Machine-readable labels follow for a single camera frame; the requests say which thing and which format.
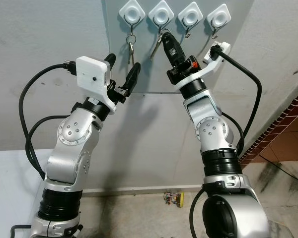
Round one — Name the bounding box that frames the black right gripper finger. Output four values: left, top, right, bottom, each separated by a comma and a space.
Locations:
169, 34, 186, 66
161, 31, 178, 67

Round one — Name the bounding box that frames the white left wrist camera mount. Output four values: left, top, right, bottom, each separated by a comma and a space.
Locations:
75, 56, 116, 111

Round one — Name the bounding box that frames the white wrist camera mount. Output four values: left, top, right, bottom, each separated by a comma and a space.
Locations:
75, 56, 116, 111
175, 42, 232, 94

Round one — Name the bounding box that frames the grey wall panel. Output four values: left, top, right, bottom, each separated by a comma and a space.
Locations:
103, 0, 244, 95

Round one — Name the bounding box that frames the white square wall hook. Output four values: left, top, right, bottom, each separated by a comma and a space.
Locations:
177, 1, 204, 38
207, 4, 232, 39
148, 0, 175, 29
119, 0, 143, 26

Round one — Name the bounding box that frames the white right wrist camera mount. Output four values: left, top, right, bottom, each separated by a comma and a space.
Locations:
175, 42, 232, 94

